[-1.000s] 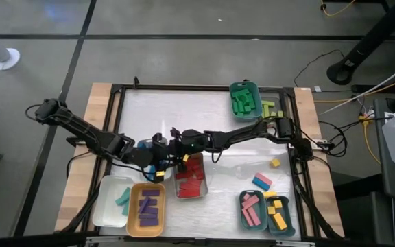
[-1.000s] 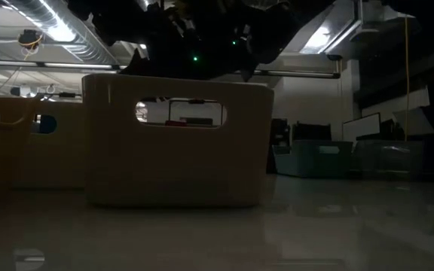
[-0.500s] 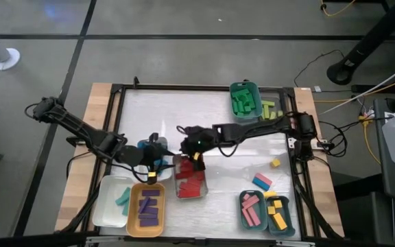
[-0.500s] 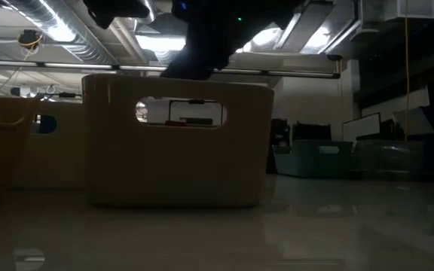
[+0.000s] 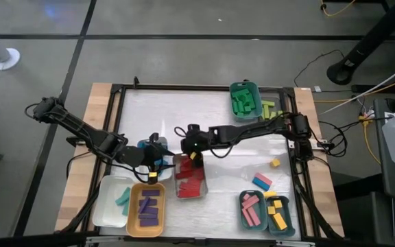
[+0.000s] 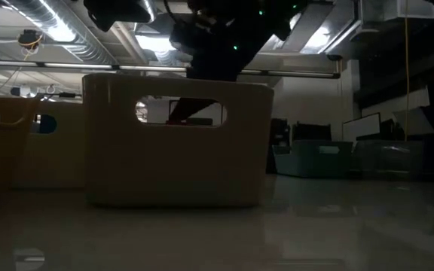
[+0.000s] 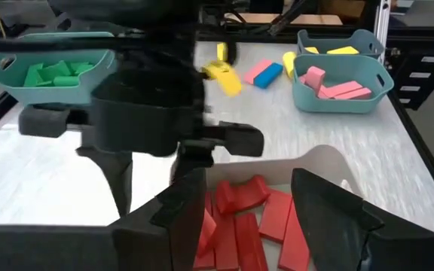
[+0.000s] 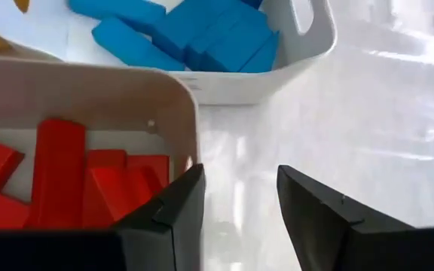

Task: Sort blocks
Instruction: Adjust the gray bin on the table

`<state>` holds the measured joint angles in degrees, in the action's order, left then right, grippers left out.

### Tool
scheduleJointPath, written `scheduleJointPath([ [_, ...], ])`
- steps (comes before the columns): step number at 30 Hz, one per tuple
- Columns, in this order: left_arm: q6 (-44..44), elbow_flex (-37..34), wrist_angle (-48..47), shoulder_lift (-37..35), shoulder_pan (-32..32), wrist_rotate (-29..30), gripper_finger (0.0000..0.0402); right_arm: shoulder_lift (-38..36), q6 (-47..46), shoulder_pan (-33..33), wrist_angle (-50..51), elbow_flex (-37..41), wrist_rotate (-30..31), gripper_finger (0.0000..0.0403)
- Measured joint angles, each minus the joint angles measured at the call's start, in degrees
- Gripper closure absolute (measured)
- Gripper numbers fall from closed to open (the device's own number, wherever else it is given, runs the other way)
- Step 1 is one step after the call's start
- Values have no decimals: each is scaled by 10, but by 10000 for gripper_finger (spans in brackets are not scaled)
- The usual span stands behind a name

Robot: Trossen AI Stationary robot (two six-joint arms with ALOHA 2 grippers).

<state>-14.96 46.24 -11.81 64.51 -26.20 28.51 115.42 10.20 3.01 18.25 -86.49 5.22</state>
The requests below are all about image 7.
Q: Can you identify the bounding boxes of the red wooden block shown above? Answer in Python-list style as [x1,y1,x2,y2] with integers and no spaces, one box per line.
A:
[212,205,240,271]
[196,210,218,259]
[216,175,271,215]
[192,248,216,270]
[234,212,269,271]

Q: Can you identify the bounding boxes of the light grey plastic bin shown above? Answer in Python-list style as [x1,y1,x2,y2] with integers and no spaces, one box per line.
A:
[201,145,365,271]

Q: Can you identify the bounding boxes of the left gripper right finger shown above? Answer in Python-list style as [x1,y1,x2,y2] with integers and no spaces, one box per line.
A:
[291,168,387,271]

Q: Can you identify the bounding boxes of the wooden table side board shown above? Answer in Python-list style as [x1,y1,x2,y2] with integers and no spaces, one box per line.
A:
[235,13,344,26]

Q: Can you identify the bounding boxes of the yellow cable tag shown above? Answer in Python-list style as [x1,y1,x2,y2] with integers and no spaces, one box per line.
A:
[201,59,243,98]

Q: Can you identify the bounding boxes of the dark teal plastic bin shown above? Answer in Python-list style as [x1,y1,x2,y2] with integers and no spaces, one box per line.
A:
[297,29,386,59]

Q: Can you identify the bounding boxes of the blue wooden block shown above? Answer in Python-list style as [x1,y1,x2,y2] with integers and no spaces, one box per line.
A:
[253,62,284,90]

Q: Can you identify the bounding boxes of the yellow wooden block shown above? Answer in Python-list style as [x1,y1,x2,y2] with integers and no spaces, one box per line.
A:
[282,51,297,79]
[326,45,360,56]

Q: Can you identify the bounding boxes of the pink blocks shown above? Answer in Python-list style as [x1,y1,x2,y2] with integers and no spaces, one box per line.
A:
[258,190,293,244]
[277,202,312,271]

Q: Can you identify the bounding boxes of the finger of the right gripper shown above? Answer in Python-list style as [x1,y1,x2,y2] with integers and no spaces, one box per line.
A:
[170,141,217,185]
[75,146,134,218]

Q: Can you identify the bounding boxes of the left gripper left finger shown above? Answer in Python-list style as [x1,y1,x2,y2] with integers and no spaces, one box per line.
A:
[111,167,207,271]

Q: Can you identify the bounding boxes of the black drawer cabinet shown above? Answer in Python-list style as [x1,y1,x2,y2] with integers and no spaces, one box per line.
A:
[388,44,434,112]

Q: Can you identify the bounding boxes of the green wooden block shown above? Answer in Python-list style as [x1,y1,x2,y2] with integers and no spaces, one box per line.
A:
[23,62,44,88]
[69,61,96,76]
[38,59,73,82]
[53,75,81,87]

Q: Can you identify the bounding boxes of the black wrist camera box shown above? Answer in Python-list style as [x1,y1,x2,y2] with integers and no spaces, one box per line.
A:
[88,96,205,157]

